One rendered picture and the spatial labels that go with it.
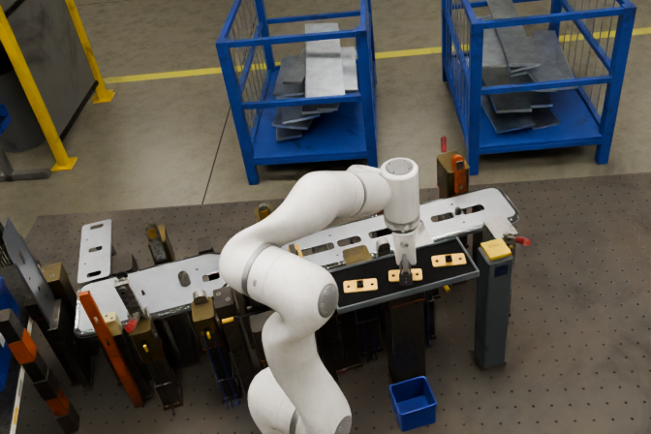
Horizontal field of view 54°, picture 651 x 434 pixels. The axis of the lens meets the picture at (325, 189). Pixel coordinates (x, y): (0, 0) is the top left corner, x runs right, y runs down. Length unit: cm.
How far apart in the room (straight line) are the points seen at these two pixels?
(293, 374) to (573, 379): 104
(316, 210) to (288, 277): 12
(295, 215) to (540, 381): 115
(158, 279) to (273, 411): 77
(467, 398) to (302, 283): 102
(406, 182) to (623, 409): 97
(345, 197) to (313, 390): 39
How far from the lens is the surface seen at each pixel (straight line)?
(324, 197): 111
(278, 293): 108
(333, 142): 393
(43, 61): 468
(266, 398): 141
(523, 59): 384
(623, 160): 412
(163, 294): 199
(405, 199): 144
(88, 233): 232
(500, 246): 174
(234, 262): 113
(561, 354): 212
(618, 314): 226
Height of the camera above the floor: 235
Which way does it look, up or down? 38 degrees down
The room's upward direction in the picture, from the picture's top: 8 degrees counter-clockwise
